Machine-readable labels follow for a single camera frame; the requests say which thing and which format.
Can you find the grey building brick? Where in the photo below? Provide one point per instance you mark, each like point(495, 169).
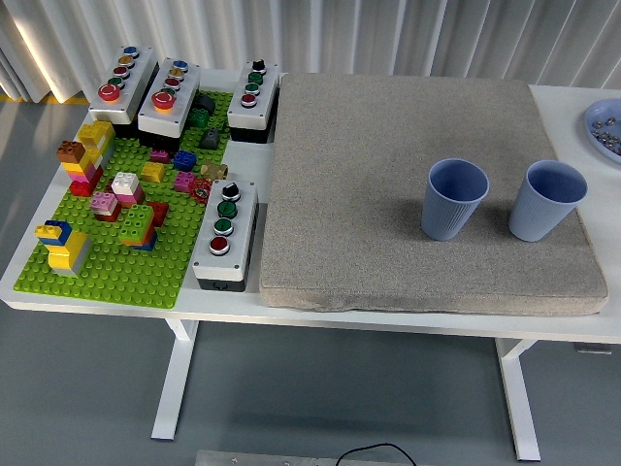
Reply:
point(210, 140)

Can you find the pink white red brick stack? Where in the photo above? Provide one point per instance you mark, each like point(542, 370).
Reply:
point(103, 203)

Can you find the white pleated curtain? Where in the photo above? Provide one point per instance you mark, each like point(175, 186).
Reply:
point(291, 29)

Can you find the blue ribbed plastic cup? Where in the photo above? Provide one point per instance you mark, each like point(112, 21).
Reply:
point(446, 218)
point(533, 218)

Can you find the green studded building baseplate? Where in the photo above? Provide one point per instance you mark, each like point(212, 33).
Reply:
point(121, 276)

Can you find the dark green building brick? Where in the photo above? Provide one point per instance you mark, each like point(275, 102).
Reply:
point(198, 118)

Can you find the grey bracket under table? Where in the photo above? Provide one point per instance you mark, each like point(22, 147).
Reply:
point(592, 348)

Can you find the four-button white control box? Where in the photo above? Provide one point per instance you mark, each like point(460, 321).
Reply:
point(213, 267)
point(242, 116)

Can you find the red building brick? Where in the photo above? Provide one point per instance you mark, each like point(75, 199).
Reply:
point(161, 211)

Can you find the yellow blue grey brick stack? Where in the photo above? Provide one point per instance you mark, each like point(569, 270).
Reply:
point(65, 252)

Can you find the five-button white control box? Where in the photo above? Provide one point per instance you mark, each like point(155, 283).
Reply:
point(148, 116)
point(140, 73)

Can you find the dark grey curved block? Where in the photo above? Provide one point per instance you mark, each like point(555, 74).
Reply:
point(206, 103)

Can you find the brown-topped brick tower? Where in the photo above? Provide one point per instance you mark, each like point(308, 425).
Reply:
point(82, 179)

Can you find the white table leg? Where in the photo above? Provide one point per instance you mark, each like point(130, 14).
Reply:
point(516, 398)
point(174, 378)

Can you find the small magenta building brick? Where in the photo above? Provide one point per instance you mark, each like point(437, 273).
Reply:
point(159, 156)

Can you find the yellow building brick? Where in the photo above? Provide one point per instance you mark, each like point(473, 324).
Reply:
point(153, 172)

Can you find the blue plate with metal nuts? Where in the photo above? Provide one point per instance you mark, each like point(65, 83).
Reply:
point(599, 114)

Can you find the blue building brick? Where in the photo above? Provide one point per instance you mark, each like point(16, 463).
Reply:
point(184, 160)

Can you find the yellow white brick tower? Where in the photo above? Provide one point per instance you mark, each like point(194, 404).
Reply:
point(94, 133)

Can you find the green orange blue brick stack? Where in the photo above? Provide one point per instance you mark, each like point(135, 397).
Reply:
point(136, 223)

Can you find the brass valve with red handwheel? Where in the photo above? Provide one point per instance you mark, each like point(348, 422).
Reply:
point(213, 171)

